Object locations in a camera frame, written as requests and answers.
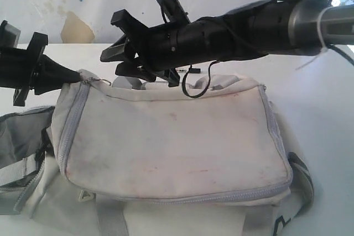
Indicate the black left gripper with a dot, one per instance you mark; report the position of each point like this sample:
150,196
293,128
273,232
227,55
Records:
30,69

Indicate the right robot arm black grey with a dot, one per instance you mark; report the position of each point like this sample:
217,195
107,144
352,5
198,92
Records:
258,29

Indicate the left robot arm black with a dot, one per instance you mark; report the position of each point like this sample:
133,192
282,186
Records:
6,59

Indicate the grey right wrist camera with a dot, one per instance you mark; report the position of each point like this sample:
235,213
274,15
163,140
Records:
172,11

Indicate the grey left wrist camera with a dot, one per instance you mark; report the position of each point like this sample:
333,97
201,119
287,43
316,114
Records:
9,35

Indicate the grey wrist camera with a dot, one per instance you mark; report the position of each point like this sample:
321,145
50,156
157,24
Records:
172,11
9,35

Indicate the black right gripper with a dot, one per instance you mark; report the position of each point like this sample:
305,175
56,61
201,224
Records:
139,52

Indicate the white marker black cap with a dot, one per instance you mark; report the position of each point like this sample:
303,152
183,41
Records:
191,70

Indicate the white grey duffel bag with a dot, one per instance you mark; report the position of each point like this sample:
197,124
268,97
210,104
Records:
134,158

